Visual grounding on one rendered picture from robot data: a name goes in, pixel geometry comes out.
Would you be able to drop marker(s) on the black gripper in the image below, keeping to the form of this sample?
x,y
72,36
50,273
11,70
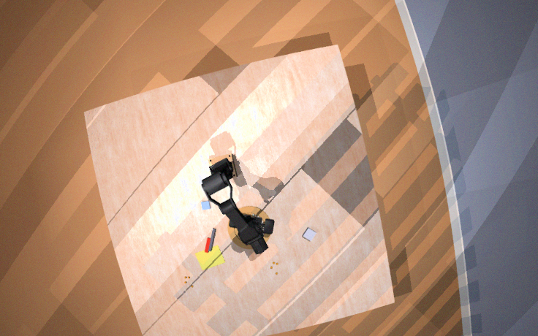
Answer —
x,y
268,226

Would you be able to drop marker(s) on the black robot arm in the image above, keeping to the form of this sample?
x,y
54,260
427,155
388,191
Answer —
x,y
248,231

